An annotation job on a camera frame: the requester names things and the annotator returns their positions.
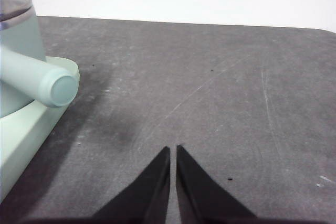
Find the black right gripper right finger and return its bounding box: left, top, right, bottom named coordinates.
left=176, top=144, right=263, bottom=224

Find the mint green breakfast machine base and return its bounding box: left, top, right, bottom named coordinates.
left=0, top=56, right=81, bottom=196

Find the glass lid with green knob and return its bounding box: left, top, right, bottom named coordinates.
left=0, top=0, right=31, bottom=23

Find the mint green pot with handle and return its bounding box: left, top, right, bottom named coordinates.
left=0, top=0, right=79, bottom=119

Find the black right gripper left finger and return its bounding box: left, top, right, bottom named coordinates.
left=31, top=146, right=171, bottom=224

